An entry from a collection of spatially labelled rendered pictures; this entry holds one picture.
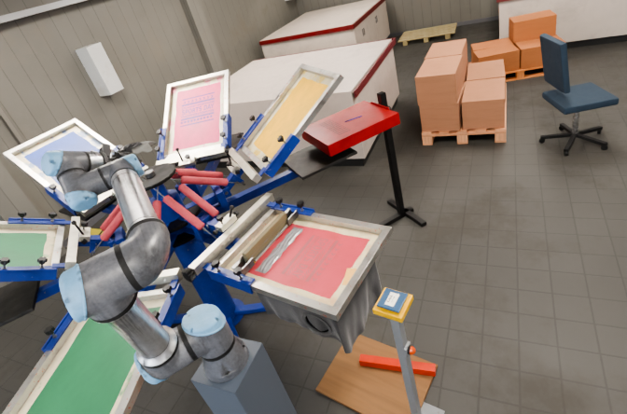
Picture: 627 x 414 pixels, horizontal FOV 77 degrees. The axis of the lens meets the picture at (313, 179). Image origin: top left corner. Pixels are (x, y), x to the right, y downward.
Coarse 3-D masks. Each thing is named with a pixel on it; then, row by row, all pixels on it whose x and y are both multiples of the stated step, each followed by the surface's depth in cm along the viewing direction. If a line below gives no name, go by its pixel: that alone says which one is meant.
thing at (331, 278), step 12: (288, 252) 208; (276, 264) 202; (336, 264) 191; (264, 276) 197; (276, 276) 194; (288, 276) 192; (324, 276) 186; (336, 276) 184; (300, 288) 184; (312, 288) 182; (324, 288) 180; (336, 288) 178
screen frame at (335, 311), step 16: (256, 224) 231; (336, 224) 216; (352, 224) 209; (368, 224) 206; (240, 240) 222; (384, 240) 194; (224, 256) 212; (368, 256) 185; (256, 288) 187; (272, 288) 183; (352, 288) 171; (304, 304) 170; (320, 304) 168; (336, 304) 166; (336, 320) 163
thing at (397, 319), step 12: (384, 288) 171; (408, 300) 163; (384, 312) 161; (396, 312) 159; (396, 324) 169; (396, 336) 174; (408, 360) 182; (408, 372) 185; (408, 384) 191; (408, 396) 198; (420, 408) 206; (432, 408) 215
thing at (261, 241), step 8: (280, 216) 219; (272, 224) 215; (280, 224) 219; (264, 232) 210; (272, 232) 214; (256, 240) 206; (264, 240) 209; (248, 248) 202; (256, 248) 204; (248, 256) 200; (256, 256) 205
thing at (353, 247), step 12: (288, 228) 225; (312, 228) 220; (276, 240) 219; (300, 240) 214; (336, 240) 207; (348, 240) 204; (360, 240) 202; (348, 252) 196; (360, 252) 194; (348, 264) 189
